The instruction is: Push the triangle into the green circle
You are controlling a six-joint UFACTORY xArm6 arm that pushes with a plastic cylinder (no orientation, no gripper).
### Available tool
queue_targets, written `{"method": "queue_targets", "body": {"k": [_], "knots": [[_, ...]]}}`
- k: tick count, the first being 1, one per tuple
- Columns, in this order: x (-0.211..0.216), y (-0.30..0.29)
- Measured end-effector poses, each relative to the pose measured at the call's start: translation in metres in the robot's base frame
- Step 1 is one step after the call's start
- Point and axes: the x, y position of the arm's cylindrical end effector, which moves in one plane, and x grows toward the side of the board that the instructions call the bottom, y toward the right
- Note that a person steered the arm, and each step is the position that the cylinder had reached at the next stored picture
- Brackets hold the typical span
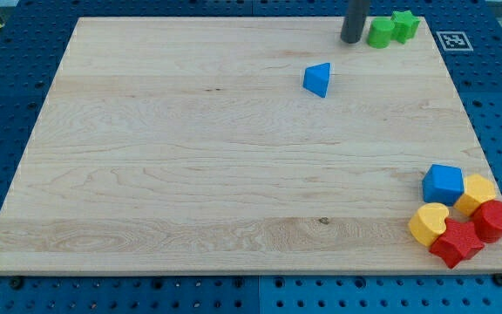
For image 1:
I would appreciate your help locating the red cylinder block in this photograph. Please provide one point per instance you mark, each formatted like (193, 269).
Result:
(487, 220)

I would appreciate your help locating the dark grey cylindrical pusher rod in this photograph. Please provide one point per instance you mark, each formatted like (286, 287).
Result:
(354, 21)

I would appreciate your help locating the light wooden board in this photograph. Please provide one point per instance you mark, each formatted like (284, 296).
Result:
(188, 146)

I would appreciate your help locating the yellow heart block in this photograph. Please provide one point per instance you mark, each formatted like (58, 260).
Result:
(428, 223)

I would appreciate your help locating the green cylinder block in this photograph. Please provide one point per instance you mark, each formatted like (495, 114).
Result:
(381, 32)

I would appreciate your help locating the white fiducial marker tag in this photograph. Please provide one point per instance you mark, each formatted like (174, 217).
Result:
(454, 41)

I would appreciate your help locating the blue cube block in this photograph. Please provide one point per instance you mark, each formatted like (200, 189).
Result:
(443, 184)

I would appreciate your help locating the green star block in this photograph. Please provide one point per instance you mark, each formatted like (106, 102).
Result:
(405, 25)

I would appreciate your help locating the red star block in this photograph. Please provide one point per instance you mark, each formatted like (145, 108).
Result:
(459, 242)

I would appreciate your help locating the blue triangle block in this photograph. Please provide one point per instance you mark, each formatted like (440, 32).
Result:
(316, 79)

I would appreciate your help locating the yellow hexagon block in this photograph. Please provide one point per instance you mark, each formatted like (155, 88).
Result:
(477, 190)

